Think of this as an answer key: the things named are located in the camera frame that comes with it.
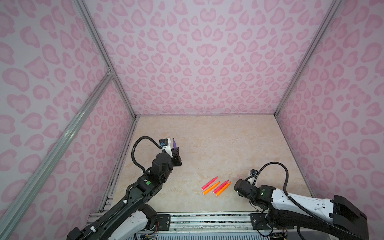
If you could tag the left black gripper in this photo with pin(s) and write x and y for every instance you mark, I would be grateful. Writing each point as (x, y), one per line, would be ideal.
(176, 157)

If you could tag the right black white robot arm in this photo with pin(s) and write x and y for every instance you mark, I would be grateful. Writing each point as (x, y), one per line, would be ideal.
(337, 217)

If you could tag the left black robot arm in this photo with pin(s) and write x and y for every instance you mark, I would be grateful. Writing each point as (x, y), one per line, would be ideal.
(135, 199)

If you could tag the pink marker pen lower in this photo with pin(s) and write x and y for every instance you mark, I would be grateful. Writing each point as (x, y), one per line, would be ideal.
(217, 189)

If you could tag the pink marker pen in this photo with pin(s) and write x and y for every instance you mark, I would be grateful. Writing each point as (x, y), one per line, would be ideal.
(208, 184)
(217, 189)

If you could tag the orange marker pen right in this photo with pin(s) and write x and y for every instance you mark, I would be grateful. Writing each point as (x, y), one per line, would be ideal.
(223, 189)

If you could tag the orange marker pen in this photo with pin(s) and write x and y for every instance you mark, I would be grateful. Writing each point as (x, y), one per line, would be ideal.
(223, 189)
(211, 188)

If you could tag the pink marker pen upper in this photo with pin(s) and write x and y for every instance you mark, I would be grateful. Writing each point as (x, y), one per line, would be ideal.
(208, 184)

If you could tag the orange marker pen left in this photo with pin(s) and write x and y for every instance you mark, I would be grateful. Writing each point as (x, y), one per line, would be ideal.
(211, 188)

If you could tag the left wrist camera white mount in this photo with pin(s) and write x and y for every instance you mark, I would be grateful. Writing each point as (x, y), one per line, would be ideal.
(167, 145)

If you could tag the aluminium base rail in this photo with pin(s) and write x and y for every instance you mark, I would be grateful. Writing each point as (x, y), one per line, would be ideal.
(201, 226)

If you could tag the aluminium frame corner post left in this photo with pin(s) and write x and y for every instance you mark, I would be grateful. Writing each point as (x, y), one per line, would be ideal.
(91, 27)

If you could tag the aluminium frame strut left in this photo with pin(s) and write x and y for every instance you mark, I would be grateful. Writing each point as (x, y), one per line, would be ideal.
(21, 204)

